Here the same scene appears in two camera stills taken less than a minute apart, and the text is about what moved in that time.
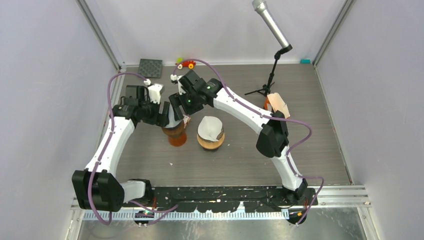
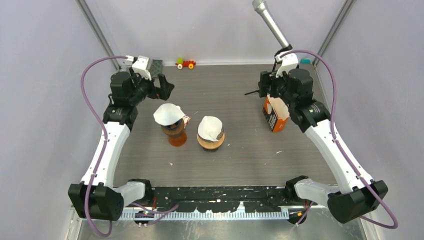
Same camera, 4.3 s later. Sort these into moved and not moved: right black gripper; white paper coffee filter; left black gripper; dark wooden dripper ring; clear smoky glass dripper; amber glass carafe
Moved: right black gripper; left black gripper
Not moved: amber glass carafe; white paper coffee filter; clear smoky glass dripper; dark wooden dripper ring
